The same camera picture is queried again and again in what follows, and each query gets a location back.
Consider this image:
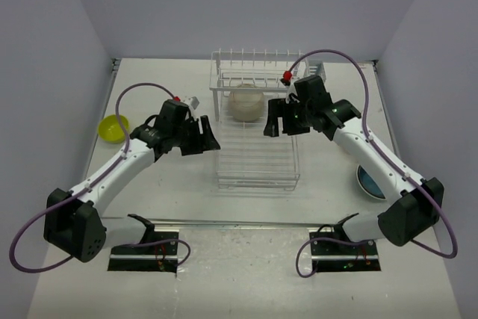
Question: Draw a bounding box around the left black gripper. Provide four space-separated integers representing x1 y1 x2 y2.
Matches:
172 115 220 155

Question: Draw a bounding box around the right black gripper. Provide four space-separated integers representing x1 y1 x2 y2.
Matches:
264 98 314 137

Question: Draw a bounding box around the beige bowl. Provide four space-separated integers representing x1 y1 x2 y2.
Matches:
228 84 265 122

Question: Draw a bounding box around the white wire dish rack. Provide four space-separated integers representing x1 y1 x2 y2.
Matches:
208 48 311 190

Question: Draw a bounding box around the yellow bowl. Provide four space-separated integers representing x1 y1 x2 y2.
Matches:
97 114 125 144

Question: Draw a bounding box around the dark green bowl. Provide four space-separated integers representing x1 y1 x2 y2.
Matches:
353 164 388 203

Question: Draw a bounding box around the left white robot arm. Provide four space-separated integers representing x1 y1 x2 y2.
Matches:
43 97 220 263

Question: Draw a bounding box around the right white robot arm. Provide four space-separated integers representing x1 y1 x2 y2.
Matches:
264 75 444 254

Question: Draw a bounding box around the grey cutlery holder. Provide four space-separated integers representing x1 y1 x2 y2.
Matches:
308 61 326 82

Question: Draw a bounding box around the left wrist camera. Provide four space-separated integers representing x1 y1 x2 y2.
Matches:
181 96 200 116

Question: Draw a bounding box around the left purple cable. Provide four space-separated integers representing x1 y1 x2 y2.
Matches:
9 82 191 273

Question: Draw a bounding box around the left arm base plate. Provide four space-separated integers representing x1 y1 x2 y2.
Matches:
108 231 179 273

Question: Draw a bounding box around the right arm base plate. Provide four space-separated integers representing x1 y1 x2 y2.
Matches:
309 226 381 273

